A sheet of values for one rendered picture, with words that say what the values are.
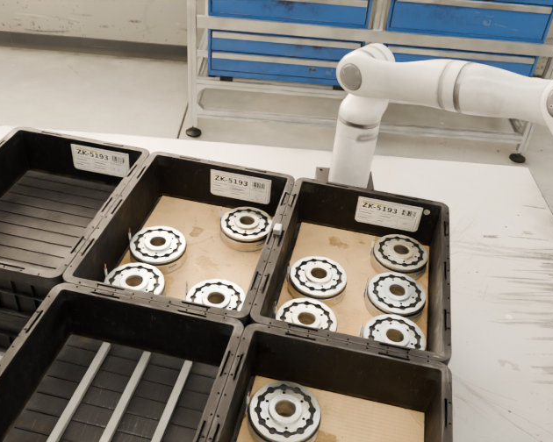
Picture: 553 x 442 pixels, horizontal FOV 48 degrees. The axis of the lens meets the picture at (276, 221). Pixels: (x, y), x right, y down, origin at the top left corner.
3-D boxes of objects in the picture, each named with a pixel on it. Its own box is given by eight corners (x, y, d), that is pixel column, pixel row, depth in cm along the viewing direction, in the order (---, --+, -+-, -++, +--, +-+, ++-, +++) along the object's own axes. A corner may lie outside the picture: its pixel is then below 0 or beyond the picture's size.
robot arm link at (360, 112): (367, 35, 129) (355, 108, 140) (340, 46, 123) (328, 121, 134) (405, 49, 124) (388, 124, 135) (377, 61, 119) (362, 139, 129)
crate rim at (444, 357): (296, 185, 123) (297, 175, 122) (446, 212, 120) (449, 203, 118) (246, 331, 92) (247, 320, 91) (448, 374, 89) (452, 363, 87)
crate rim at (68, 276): (153, 159, 127) (153, 149, 126) (295, 185, 123) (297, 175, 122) (60, 291, 96) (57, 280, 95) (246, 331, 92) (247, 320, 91)
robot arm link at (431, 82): (453, 70, 107) (479, 56, 112) (331, 52, 124) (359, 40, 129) (450, 120, 111) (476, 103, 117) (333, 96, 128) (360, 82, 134)
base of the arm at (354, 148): (327, 169, 148) (337, 106, 137) (365, 173, 148) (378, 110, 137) (328, 192, 141) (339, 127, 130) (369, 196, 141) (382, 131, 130)
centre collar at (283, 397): (271, 392, 89) (272, 389, 89) (305, 400, 89) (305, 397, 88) (264, 421, 86) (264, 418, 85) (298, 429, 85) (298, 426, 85)
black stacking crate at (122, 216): (155, 197, 133) (153, 152, 126) (290, 223, 129) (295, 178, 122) (69, 331, 102) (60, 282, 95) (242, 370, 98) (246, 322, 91)
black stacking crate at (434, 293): (291, 223, 129) (297, 178, 122) (434, 250, 126) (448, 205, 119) (245, 371, 98) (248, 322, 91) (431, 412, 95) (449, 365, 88)
